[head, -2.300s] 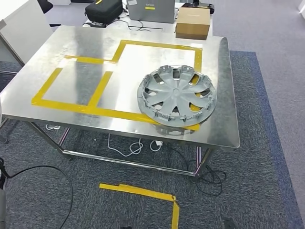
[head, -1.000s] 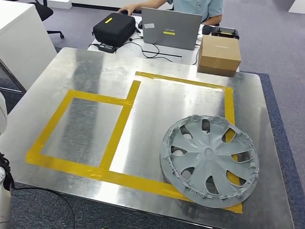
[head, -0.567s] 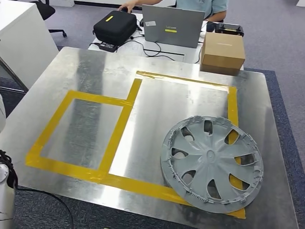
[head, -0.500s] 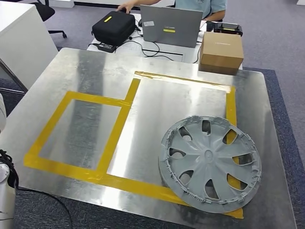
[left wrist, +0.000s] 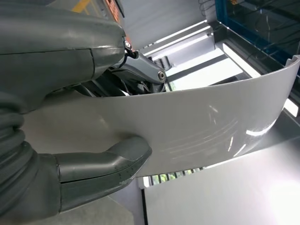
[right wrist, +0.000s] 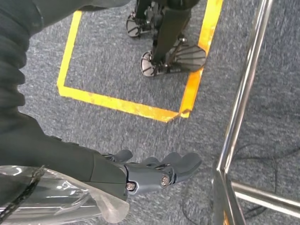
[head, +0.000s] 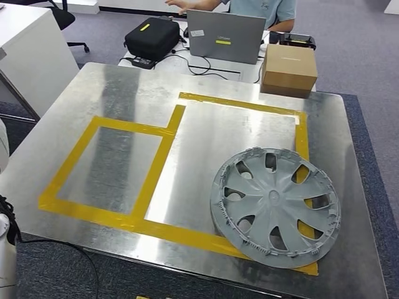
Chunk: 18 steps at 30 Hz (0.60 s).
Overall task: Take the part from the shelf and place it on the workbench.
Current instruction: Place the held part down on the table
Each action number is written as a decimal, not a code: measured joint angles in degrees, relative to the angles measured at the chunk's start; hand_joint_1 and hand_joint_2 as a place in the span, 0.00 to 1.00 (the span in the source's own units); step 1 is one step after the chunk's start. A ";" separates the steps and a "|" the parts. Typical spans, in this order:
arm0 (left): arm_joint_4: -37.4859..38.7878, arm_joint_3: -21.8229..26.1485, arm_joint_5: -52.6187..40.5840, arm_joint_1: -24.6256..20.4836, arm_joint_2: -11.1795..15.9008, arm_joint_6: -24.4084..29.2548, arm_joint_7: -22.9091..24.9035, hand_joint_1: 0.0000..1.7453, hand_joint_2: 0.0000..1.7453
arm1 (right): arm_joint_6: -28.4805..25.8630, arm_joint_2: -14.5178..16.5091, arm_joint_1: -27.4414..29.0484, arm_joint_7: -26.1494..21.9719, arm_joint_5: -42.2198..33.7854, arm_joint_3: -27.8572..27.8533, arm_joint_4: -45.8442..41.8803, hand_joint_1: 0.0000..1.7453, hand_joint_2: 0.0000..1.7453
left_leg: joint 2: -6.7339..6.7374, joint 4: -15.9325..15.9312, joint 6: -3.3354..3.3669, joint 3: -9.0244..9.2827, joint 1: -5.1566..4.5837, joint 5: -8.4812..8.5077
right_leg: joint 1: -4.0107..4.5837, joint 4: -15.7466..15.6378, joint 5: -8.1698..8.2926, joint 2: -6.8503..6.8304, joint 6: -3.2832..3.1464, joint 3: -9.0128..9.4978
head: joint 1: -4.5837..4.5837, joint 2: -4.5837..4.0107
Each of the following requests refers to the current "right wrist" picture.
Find steel workbench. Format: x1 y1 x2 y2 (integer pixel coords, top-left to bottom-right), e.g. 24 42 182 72
212 0 300 225

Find clear plastic film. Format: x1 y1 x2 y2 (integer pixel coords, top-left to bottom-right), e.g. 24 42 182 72
0 165 130 225

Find yellow floor tape square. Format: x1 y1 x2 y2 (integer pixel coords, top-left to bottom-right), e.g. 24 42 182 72
57 0 225 123

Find grey sleeved right robot arm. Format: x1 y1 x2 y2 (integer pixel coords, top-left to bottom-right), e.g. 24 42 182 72
0 0 130 120

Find black robot foot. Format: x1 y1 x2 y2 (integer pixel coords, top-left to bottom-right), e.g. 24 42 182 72
140 6 207 78
126 0 164 38

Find braided black cord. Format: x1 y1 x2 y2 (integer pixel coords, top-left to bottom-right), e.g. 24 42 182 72
0 166 45 218

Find tangled black floor cable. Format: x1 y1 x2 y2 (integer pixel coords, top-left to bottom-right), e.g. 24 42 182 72
231 144 300 219

